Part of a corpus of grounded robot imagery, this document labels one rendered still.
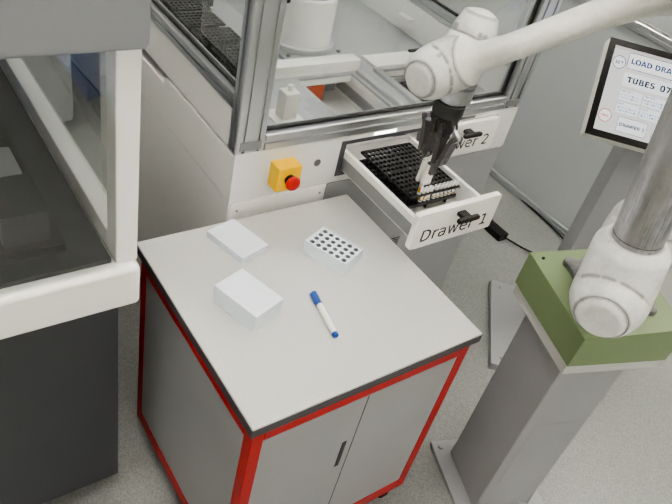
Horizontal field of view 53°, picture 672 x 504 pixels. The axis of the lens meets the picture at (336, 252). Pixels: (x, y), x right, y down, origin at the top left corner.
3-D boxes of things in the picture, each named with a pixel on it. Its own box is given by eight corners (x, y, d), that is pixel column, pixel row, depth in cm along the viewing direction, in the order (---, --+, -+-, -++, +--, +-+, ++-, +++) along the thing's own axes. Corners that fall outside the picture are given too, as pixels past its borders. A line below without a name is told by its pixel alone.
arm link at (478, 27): (449, 61, 160) (423, 75, 151) (470, -4, 150) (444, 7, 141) (489, 79, 156) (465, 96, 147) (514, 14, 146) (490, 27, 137)
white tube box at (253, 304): (280, 315, 152) (284, 298, 149) (253, 334, 146) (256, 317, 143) (239, 284, 157) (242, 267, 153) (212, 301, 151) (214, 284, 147)
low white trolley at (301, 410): (399, 501, 209) (483, 333, 161) (216, 603, 175) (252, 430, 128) (301, 366, 241) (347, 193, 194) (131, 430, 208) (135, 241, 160)
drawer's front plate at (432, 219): (488, 226, 185) (503, 194, 178) (408, 250, 170) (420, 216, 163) (484, 222, 186) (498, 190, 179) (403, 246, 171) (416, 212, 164)
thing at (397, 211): (481, 219, 184) (489, 201, 180) (410, 240, 171) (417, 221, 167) (394, 142, 207) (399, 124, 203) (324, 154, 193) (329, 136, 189)
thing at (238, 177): (502, 145, 227) (518, 106, 218) (228, 203, 172) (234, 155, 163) (345, 23, 281) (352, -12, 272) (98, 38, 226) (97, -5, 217)
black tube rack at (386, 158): (452, 204, 186) (459, 185, 182) (403, 217, 177) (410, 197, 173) (403, 160, 199) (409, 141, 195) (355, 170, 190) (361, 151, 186)
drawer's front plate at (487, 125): (489, 147, 220) (501, 117, 213) (422, 161, 204) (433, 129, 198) (485, 144, 221) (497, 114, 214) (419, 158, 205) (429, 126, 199)
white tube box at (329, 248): (360, 260, 172) (363, 249, 170) (342, 276, 166) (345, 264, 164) (320, 237, 176) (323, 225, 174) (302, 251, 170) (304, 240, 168)
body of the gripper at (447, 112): (474, 106, 158) (462, 140, 164) (451, 88, 162) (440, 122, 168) (451, 110, 154) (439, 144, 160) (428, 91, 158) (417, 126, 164)
